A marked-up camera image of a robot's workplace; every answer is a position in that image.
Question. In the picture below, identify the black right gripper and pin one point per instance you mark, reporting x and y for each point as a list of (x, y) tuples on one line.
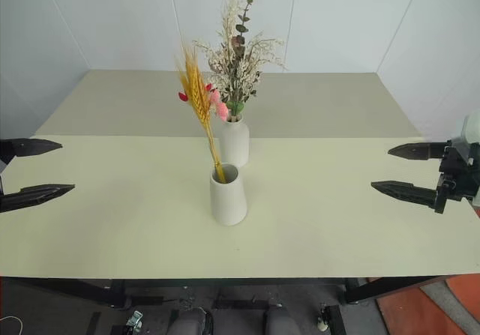
[(455, 179)]

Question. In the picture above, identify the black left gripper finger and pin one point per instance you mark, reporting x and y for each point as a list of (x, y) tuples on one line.
[(37, 195), (33, 147)]

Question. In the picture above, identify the caster wheel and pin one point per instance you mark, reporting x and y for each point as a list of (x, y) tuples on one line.
[(321, 320), (135, 319)]

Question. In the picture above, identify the yellow wheat and pink bouquet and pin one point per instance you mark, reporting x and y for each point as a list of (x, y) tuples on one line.
[(198, 87)]

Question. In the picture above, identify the white bottle-shaped ceramic vase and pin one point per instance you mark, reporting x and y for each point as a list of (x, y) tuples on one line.
[(236, 144)]

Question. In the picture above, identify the white tapered ceramic vase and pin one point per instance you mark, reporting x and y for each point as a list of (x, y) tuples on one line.
[(228, 204)]

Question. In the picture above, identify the dark grey rounded shape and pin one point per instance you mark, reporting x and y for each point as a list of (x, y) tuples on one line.
[(191, 322), (279, 322)]

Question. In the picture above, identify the dried beige and green bouquet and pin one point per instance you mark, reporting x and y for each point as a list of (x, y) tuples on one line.
[(236, 61)]

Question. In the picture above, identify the black metal table frame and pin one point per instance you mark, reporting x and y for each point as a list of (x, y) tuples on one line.
[(360, 290)]

